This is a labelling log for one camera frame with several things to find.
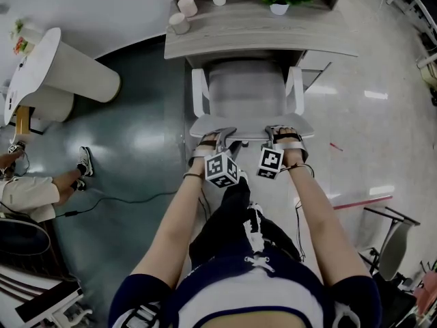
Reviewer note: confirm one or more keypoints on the grey wooden desk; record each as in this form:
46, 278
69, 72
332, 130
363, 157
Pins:
259, 26

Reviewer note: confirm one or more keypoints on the white framed furniture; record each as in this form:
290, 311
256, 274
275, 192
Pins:
37, 299

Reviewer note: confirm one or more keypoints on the white pot with pale plant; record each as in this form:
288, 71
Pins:
29, 31

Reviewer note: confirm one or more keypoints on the white curved table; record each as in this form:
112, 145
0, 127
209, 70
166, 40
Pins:
75, 67

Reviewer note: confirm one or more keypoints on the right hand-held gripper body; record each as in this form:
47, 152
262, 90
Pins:
271, 162

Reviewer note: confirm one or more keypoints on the beige storage box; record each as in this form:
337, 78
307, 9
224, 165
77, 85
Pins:
430, 77

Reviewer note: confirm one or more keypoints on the pink cylinder cup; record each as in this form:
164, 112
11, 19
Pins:
187, 7

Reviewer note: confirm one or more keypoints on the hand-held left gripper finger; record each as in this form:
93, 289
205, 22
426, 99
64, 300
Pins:
199, 154
223, 138

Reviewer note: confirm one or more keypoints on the black right wrist band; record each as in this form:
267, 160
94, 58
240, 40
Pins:
297, 166

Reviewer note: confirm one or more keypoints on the black mesh office chair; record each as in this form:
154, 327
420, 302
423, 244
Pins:
392, 302

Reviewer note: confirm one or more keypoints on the person's navy and white shirt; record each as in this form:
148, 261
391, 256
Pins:
246, 292

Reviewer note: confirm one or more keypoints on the grey shell chair black legs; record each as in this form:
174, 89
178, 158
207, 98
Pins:
392, 251

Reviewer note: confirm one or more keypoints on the white and grey chair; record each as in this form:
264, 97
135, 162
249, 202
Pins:
246, 91

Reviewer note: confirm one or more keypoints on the person's right hand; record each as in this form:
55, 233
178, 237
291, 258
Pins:
285, 130

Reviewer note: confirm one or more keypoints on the person's left forearm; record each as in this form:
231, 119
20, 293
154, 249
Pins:
170, 227

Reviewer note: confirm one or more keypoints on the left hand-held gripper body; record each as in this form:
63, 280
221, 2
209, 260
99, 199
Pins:
216, 169

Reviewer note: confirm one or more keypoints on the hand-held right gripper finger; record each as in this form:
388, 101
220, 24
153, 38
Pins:
293, 145
270, 133

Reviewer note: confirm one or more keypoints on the person's right forearm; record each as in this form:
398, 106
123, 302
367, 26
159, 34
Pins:
317, 224

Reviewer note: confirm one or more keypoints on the pale grey mug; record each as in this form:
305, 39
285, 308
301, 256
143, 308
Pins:
179, 23

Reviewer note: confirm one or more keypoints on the person's left hand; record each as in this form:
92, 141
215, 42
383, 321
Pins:
211, 137

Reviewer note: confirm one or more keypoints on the red pen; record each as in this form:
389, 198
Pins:
336, 147

